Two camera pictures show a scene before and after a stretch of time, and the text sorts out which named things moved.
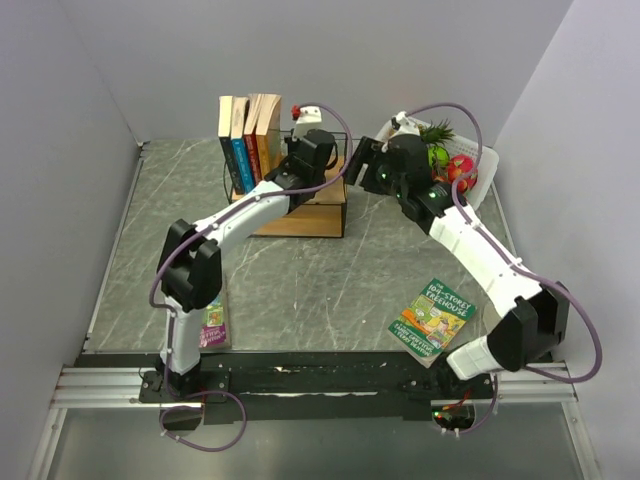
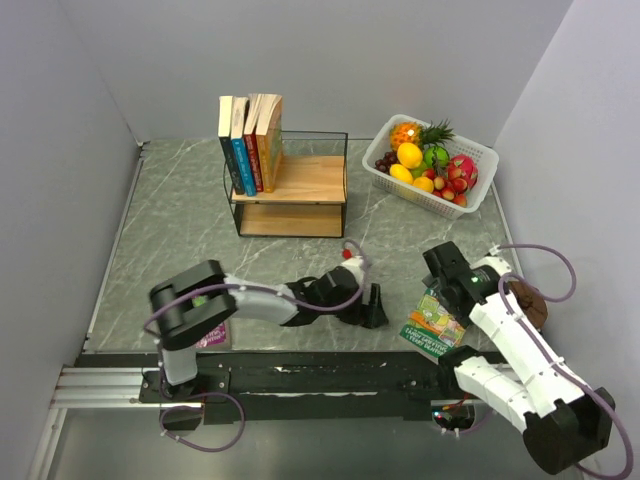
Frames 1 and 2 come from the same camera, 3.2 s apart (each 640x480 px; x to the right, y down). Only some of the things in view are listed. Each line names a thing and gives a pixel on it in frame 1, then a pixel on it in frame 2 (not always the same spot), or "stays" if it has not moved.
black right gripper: x=369 y=151 → x=438 y=284
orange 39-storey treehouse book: x=269 y=131 stays
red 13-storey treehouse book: x=254 y=102 stays
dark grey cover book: x=225 y=117 stays
